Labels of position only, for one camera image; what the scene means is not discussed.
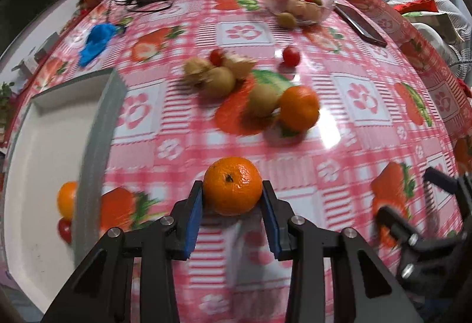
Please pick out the green-yellow kiwi fruit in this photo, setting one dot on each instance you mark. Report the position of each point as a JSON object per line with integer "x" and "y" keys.
{"x": 263, "y": 100}
{"x": 218, "y": 82}

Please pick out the potted green plant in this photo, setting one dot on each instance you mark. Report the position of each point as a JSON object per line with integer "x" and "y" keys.
{"x": 7, "y": 102}

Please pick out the dark red cherry tomato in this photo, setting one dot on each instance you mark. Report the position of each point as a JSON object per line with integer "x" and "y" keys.
{"x": 216, "y": 57}

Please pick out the green-yellow fruit beside bowl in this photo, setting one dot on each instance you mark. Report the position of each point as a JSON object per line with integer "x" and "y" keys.
{"x": 287, "y": 20}

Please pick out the glass fruit bowl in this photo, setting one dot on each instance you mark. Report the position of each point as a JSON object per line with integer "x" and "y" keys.
{"x": 305, "y": 12}

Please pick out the white tray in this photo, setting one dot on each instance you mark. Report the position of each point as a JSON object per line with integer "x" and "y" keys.
{"x": 65, "y": 137}

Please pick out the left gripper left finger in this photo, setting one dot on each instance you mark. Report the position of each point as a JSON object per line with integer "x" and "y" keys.
{"x": 100, "y": 289}

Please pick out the strawberry pattern tablecloth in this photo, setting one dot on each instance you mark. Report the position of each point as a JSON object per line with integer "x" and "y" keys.
{"x": 386, "y": 113}

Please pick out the blue plastic glove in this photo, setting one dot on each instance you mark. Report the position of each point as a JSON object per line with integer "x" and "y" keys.
{"x": 96, "y": 42}

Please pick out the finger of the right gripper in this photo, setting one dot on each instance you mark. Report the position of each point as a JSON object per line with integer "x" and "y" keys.
{"x": 460, "y": 187}
{"x": 436, "y": 268}

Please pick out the black smartphone red case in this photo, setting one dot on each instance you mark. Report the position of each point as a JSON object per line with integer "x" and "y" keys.
{"x": 360, "y": 25}

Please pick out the red cherry tomato on table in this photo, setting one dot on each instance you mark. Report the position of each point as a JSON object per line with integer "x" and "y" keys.
{"x": 291, "y": 56}

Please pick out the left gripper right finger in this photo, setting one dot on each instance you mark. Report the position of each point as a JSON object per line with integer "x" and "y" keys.
{"x": 364, "y": 289}

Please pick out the orange mandarin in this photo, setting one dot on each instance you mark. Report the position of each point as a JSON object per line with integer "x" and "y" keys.
{"x": 232, "y": 186}
{"x": 66, "y": 200}
{"x": 299, "y": 108}

